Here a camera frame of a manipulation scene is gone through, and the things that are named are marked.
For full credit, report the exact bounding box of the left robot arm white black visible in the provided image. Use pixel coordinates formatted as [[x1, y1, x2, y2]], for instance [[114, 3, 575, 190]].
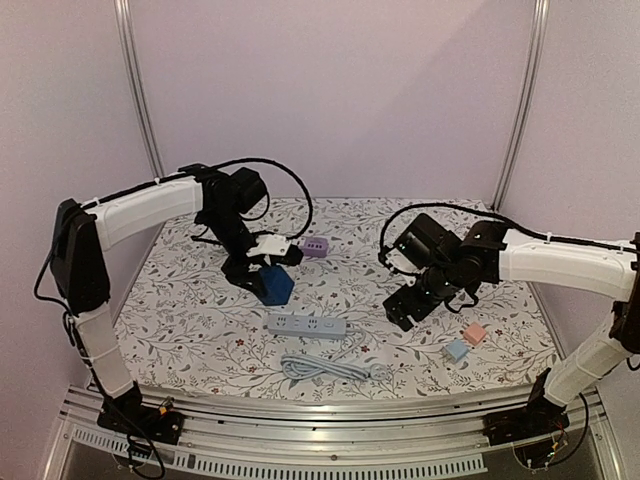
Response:
[[33, 158, 305, 434]]

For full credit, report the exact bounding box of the front aluminium rail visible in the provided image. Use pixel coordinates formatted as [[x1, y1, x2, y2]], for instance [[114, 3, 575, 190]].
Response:
[[42, 384, 621, 480]]

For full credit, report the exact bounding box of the left aluminium frame post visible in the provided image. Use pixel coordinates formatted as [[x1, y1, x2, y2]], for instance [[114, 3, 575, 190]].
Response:
[[114, 0, 165, 177]]

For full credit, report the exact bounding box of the floral patterned table mat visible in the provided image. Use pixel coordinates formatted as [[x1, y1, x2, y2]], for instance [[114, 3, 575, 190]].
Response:
[[116, 198, 559, 403]]

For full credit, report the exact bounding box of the aluminium frame post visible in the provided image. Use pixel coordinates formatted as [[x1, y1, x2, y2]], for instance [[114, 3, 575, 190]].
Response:
[[490, 0, 551, 211], [114, 0, 165, 177]]

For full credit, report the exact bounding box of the purple power strip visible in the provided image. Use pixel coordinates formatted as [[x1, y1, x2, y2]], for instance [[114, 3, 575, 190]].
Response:
[[299, 237, 329, 258]]

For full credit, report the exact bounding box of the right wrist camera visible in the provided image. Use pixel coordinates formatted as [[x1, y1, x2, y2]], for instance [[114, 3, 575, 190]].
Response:
[[383, 247, 418, 276]]

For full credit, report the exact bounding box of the pink charger cube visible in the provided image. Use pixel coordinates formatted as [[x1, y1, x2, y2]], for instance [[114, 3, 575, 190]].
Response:
[[463, 323, 487, 346]]

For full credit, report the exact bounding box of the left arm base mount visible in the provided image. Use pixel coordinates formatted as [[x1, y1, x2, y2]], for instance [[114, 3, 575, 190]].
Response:
[[97, 400, 185, 445]]

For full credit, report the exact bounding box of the dark blue cube socket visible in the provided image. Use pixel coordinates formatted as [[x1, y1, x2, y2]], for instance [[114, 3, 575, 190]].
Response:
[[259, 265, 294, 306]]

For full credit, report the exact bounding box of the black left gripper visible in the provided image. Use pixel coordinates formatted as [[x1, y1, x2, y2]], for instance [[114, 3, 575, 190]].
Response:
[[202, 208, 268, 298]]

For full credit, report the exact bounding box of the light blue cable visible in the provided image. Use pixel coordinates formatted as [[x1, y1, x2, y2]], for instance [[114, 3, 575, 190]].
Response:
[[279, 324, 389, 384]]

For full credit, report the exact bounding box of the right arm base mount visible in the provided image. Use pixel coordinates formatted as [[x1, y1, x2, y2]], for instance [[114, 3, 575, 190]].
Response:
[[482, 398, 569, 446]]

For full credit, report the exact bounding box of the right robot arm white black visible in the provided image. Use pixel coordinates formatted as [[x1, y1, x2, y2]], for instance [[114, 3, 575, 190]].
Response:
[[378, 203, 639, 436]]

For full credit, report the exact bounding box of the light blue charger plug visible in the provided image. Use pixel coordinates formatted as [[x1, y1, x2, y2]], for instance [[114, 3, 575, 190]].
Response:
[[441, 339, 470, 364]]

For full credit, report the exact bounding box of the right aluminium frame post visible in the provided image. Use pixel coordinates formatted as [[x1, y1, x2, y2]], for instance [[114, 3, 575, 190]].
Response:
[[490, 0, 551, 211]]

